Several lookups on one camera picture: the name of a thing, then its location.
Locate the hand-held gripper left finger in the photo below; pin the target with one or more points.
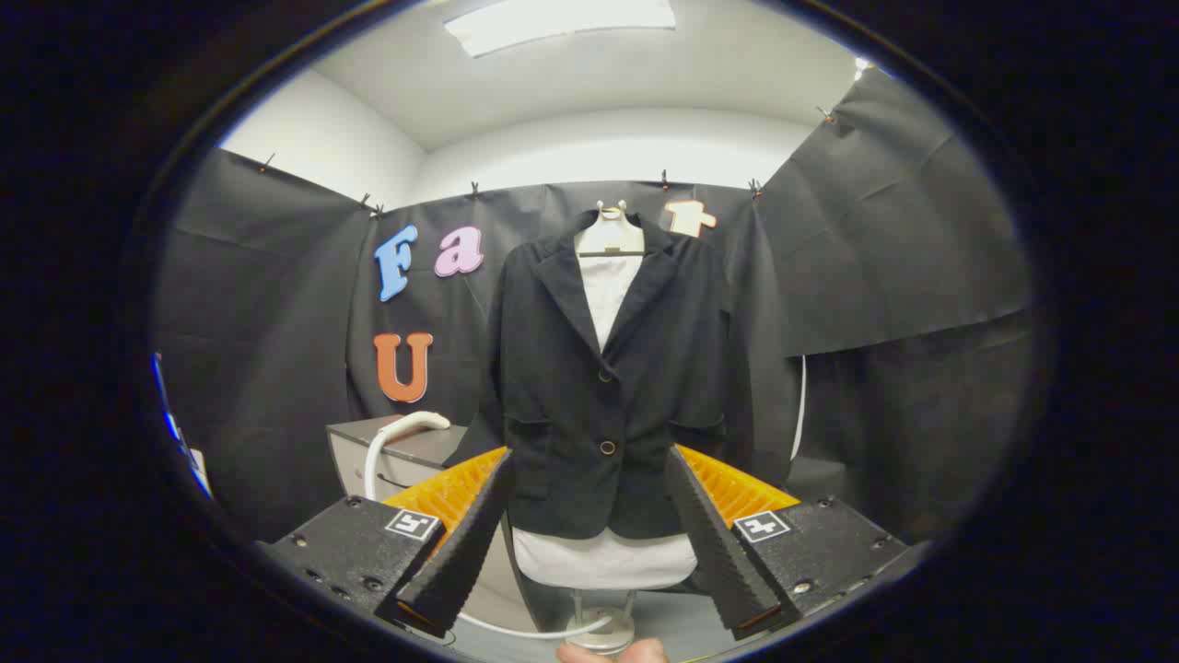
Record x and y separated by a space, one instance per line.
461 562

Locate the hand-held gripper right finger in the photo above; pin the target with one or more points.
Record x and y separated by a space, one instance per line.
728 571

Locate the black blazer jacket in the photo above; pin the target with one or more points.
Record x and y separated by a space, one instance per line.
571 414

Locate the white garment form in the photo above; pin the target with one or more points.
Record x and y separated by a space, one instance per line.
599 557

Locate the grey cabinet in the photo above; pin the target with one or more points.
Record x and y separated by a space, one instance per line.
433 451

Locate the black backdrop cloth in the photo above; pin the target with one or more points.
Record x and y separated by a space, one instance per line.
276 322

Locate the white plastic hanger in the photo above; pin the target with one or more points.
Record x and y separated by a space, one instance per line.
610 235

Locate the ceiling light panel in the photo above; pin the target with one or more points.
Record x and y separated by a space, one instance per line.
562 23

